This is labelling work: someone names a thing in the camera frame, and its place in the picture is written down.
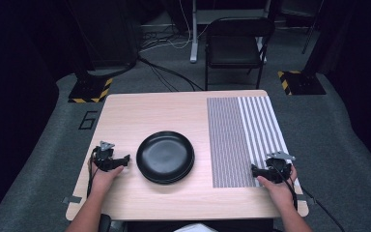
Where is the black rounded armrest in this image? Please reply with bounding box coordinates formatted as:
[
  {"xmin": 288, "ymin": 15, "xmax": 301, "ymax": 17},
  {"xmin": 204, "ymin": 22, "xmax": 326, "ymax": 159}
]
[{"xmin": 98, "ymin": 214, "xmax": 112, "ymax": 232}]

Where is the left hand-held gripper cable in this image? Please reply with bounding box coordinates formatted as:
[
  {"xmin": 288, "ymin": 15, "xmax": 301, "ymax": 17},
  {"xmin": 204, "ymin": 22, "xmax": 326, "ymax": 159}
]
[{"xmin": 86, "ymin": 147, "xmax": 99, "ymax": 198}]

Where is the person's left hand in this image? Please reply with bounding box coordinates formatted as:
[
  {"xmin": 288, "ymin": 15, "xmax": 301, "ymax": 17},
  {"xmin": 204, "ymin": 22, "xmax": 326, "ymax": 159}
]
[{"xmin": 89, "ymin": 162, "xmax": 126, "ymax": 196}]

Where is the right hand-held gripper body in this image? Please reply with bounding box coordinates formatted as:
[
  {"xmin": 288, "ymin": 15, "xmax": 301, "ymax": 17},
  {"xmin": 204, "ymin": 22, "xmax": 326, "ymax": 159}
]
[{"xmin": 263, "ymin": 151, "xmax": 297, "ymax": 184}]

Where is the white cloth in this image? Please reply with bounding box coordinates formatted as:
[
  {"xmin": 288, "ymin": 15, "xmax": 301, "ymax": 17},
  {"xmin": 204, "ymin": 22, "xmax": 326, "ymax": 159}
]
[{"xmin": 173, "ymin": 222, "xmax": 218, "ymax": 232}]

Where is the person's right hand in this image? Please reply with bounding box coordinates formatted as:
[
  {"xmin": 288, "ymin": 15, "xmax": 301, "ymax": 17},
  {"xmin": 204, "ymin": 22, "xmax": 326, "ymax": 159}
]
[{"xmin": 256, "ymin": 166, "xmax": 300, "ymax": 212}]

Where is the grey tape piece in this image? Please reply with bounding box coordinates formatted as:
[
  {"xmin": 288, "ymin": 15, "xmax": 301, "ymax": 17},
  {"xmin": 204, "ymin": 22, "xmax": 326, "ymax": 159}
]
[{"xmin": 62, "ymin": 195, "xmax": 82, "ymax": 205}]

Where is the striped woven placemat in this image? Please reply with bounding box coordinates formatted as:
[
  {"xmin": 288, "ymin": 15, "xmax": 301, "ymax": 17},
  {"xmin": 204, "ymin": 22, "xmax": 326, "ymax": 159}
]
[{"xmin": 206, "ymin": 96, "xmax": 303, "ymax": 189}]

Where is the dark curtain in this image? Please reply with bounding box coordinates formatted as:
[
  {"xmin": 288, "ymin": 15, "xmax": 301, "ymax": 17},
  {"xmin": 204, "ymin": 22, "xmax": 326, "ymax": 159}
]
[
  {"xmin": 0, "ymin": 0, "xmax": 61, "ymax": 220},
  {"xmin": 315, "ymin": 0, "xmax": 371, "ymax": 172}
]

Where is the white floor cable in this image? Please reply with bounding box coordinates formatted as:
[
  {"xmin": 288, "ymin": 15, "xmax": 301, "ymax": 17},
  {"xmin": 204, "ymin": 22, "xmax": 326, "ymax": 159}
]
[{"xmin": 139, "ymin": 0, "xmax": 209, "ymax": 52}]

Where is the right hand-held gripper cable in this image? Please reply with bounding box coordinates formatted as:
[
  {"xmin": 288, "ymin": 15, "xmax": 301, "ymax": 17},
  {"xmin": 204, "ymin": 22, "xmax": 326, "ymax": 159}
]
[{"xmin": 270, "ymin": 162, "xmax": 299, "ymax": 211}]

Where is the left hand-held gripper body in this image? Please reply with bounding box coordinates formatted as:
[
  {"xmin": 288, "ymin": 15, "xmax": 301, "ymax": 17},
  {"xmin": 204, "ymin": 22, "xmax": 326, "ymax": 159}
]
[{"xmin": 91, "ymin": 140, "xmax": 125, "ymax": 172}]

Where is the thin black floor cable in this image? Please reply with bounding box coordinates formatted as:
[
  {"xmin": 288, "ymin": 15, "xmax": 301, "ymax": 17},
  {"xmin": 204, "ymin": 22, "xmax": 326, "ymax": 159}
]
[{"xmin": 301, "ymin": 187, "xmax": 346, "ymax": 232}]

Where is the black stand base striped edge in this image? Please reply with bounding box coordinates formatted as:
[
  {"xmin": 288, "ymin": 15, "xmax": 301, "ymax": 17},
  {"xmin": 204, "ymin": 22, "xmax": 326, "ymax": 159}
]
[
  {"xmin": 68, "ymin": 72, "xmax": 114, "ymax": 104},
  {"xmin": 277, "ymin": 70, "xmax": 327, "ymax": 97}
]

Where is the black folding chair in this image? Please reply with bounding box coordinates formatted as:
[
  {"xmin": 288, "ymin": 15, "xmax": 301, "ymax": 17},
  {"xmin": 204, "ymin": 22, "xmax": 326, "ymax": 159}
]
[{"xmin": 205, "ymin": 16, "xmax": 275, "ymax": 91}]

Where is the hand-held gripper cable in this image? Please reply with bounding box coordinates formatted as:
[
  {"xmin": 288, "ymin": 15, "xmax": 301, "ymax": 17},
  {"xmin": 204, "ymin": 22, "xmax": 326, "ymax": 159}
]
[
  {"xmin": 270, "ymin": 162, "xmax": 299, "ymax": 211},
  {"xmin": 86, "ymin": 147, "xmax": 99, "ymax": 198}
]

